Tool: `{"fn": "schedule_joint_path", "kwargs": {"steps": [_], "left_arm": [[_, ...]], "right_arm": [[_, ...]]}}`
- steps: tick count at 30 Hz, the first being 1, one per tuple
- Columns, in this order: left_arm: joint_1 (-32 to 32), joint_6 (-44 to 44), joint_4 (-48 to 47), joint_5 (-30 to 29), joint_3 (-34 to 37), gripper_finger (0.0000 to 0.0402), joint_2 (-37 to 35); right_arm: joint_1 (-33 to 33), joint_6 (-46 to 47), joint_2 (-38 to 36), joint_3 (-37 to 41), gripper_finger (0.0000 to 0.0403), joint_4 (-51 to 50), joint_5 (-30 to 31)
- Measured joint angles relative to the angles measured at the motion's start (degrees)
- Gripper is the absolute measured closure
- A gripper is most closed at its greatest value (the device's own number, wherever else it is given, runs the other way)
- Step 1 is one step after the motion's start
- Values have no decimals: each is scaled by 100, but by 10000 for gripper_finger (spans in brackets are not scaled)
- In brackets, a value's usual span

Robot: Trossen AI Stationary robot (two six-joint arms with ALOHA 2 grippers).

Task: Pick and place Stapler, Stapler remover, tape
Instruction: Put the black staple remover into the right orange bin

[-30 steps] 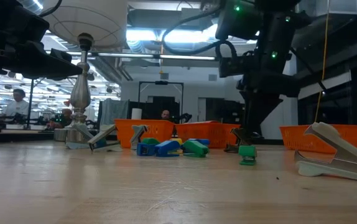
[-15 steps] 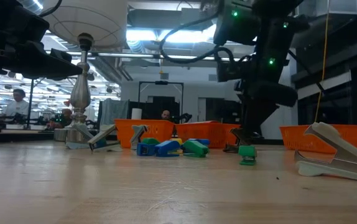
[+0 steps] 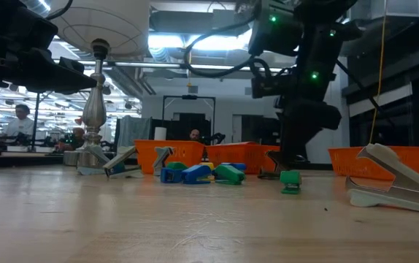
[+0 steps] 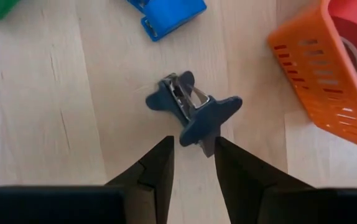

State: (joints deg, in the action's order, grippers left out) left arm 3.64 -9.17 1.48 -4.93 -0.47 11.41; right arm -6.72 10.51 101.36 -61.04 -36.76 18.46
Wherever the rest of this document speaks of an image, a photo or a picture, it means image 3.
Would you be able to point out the yellow mini stapler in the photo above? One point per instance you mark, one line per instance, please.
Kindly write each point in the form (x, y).
(208, 166)

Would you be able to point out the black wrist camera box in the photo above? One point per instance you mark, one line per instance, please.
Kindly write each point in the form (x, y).
(268, 87)

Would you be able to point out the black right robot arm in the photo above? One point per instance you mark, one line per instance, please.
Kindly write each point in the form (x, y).
(319, 55)

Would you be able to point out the grey fabric panel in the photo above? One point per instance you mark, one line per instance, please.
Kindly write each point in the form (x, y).
(133, 131)

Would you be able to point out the person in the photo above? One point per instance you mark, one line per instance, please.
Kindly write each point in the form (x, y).
(195, 135)
(21, 126)

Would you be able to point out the pale green staple remover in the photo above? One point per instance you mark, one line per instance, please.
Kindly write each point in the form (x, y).
(377, 201)

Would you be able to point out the orange plastic mesh basket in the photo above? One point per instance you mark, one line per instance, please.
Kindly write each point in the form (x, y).
(184, 153)
(337, 160)
(246, 157)

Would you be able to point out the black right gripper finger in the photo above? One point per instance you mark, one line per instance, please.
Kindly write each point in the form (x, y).
(297, 146)

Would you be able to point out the black background rig frame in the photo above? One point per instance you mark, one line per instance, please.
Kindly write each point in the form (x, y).
(189, 97)

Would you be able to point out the dark binder clip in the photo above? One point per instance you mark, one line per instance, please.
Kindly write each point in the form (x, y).
(268, 175)

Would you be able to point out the black pole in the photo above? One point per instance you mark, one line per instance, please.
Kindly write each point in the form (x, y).
(35, 124)

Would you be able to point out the green mini stapler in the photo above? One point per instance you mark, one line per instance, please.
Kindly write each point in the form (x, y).
(290, 178)
(229, 174)
(176, 166)

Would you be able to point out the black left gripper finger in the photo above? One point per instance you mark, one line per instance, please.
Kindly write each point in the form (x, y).
(71, 64)
(49, 78)

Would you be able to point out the white cylinder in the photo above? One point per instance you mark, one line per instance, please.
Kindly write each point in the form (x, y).
(160, 134)

